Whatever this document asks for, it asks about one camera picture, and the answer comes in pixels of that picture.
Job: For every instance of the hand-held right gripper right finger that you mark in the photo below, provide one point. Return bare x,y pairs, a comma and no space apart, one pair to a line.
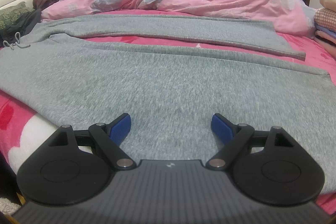
221,128

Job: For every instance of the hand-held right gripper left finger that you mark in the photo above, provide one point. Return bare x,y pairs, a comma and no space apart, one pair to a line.
120,127

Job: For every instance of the grey pants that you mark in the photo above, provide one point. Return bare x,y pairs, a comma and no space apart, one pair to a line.
157,77

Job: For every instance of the stack of folded clothes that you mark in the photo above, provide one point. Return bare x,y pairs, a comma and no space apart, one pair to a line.
326,27

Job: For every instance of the pink flower-print blanket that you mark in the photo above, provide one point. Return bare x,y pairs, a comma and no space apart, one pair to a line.
15,119

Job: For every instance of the dark grey garment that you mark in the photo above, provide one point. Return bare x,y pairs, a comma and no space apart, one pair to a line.
18,27

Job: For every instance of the green leaf-print pillow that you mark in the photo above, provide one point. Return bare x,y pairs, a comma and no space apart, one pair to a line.
13,14

